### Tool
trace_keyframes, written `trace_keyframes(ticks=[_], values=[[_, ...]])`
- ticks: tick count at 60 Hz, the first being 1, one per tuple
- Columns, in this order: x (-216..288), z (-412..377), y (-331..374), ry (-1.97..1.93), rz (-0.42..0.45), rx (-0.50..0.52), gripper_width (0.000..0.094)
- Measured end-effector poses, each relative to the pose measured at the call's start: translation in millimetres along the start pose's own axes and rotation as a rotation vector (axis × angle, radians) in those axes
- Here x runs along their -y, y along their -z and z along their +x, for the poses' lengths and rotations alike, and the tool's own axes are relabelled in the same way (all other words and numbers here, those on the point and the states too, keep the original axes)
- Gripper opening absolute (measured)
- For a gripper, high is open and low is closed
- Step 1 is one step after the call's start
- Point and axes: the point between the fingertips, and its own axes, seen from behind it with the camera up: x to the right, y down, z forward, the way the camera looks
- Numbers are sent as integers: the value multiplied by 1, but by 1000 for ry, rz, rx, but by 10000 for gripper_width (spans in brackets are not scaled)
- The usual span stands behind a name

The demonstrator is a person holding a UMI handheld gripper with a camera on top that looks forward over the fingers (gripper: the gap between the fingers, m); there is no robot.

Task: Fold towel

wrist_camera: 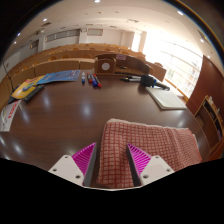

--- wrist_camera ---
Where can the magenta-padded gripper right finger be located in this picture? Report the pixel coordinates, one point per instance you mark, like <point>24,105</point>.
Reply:
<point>154,168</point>

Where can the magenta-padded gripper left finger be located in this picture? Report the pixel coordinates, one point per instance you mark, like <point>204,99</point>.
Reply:
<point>68,168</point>

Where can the red white checked towel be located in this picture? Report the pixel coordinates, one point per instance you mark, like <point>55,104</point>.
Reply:
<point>166,143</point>

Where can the white notepad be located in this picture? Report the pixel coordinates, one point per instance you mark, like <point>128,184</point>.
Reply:
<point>166,98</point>

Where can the wooden shelf unit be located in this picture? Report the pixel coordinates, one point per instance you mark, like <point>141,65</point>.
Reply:
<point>208,120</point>

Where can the white paper with red print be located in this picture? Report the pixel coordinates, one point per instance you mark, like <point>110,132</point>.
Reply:
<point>8,116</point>

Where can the black remote control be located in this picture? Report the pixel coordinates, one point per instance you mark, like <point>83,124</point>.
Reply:
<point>33,94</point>

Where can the black handheld microphone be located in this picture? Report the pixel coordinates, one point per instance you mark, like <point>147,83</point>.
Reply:
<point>146,80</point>

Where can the yellow booklet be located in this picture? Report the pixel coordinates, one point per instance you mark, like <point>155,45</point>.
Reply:
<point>20,91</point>

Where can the red marker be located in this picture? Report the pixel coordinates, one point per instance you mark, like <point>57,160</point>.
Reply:
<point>98,81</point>
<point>89,78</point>

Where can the white blue marker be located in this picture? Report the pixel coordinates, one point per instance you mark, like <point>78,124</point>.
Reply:
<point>83,77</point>

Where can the blue booklet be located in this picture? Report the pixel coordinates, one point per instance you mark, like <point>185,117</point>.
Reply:
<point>63,76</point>

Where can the black pen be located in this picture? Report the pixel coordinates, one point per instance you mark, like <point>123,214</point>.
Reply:
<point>130,79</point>

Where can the wooden lecture seat rows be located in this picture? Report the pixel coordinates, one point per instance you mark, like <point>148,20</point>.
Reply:
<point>60,65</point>

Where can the wooden desk organizer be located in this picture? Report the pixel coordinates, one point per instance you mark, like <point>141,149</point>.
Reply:
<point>133,65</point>

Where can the large bright window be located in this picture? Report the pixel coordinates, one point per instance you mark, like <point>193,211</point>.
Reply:
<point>173,63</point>

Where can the black gooseneck microphone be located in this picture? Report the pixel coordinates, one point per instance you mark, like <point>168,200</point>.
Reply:
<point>9,78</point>

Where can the ceiling air vent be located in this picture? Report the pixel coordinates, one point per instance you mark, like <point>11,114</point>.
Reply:
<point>202,36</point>

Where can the ceiling spot lights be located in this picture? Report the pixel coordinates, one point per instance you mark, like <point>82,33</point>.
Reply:
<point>180,12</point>

